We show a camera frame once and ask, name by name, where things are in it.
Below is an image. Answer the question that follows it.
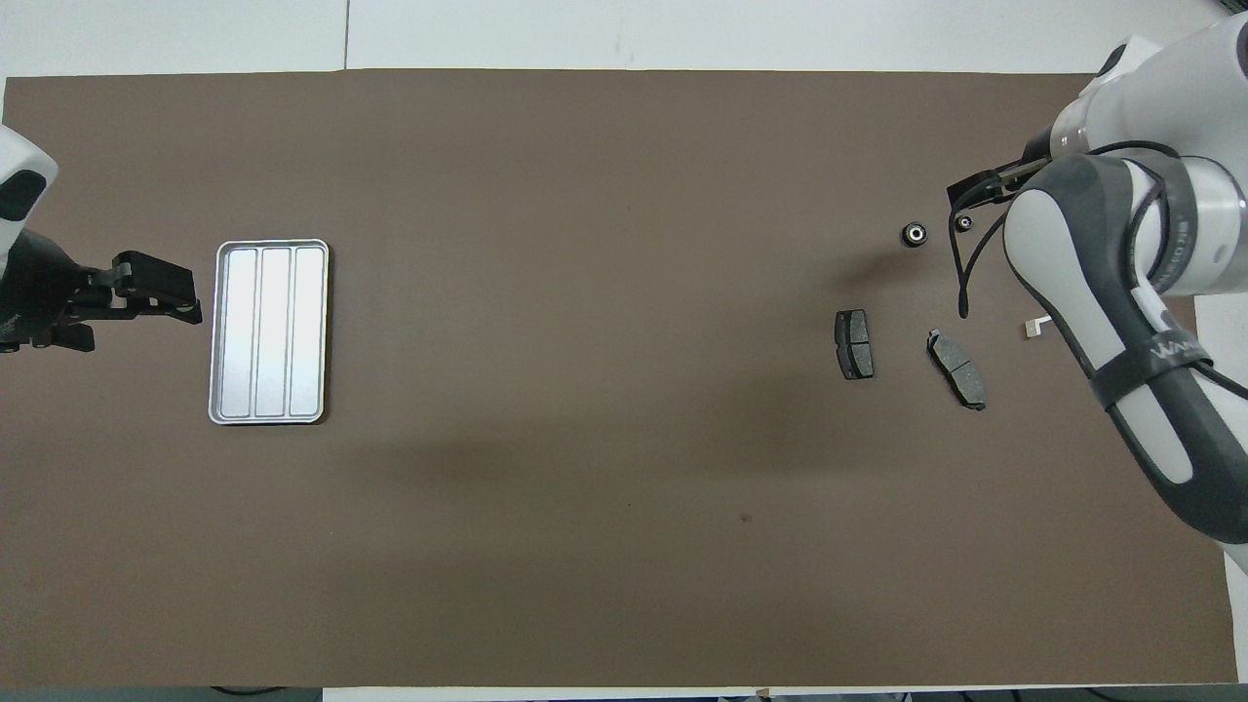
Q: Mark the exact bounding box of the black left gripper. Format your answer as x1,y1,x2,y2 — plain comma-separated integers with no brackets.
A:
0,229,204,354

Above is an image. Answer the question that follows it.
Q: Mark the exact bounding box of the rectangular grey brake pad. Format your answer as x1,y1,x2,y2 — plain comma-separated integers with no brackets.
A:
835,309,876,381

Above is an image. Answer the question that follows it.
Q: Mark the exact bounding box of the brown table mat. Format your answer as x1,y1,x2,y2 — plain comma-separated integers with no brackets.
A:
0,68,1239,689

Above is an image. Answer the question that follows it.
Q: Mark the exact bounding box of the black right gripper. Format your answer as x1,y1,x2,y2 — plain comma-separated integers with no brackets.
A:
948,127,1060,211

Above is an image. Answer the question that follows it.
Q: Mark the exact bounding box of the silver metal tray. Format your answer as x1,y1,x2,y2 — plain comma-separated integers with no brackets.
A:
208,239,331,426

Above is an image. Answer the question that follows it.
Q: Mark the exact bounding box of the black velcro cable strap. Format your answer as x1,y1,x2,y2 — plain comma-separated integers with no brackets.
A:
1090,330,1217,412
1136,156,1198,293

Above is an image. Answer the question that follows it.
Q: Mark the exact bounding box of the curved grey brake pad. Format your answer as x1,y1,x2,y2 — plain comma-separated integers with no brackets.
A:
925,329,988,411

